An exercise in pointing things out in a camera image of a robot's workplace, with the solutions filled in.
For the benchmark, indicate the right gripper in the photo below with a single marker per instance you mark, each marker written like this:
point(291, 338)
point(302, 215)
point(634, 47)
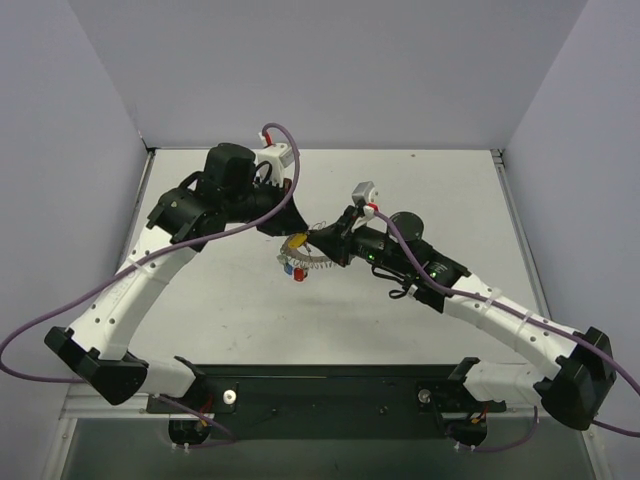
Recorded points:
point(343, 240)

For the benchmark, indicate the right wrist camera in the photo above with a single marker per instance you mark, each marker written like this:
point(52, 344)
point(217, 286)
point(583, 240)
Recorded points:
point(365, 197)

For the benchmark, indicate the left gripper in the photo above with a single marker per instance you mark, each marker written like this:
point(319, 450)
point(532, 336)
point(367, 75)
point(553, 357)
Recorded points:
point(279, 211)

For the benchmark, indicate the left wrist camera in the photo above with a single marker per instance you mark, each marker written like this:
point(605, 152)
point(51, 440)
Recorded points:
point(278, 158)

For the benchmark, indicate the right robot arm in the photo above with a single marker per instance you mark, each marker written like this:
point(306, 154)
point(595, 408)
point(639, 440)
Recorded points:
point(564, 370)

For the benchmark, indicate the metal disc keyring holder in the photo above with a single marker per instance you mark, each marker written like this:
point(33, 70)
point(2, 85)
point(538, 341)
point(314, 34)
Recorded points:
point(304, 257)

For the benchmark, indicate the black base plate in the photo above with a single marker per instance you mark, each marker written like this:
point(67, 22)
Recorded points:
point(339, 402)

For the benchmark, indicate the yellow tag key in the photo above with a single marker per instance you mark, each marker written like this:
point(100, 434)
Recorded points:
point(297, 241)

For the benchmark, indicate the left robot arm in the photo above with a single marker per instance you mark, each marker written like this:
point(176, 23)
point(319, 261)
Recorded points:
point(236, 186)

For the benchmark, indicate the aluminium rail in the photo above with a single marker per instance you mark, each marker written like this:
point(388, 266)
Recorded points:
point(83, 402)

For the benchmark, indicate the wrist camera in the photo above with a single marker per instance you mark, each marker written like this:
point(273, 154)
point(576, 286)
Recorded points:
point(278, 158)
point(365, 197)

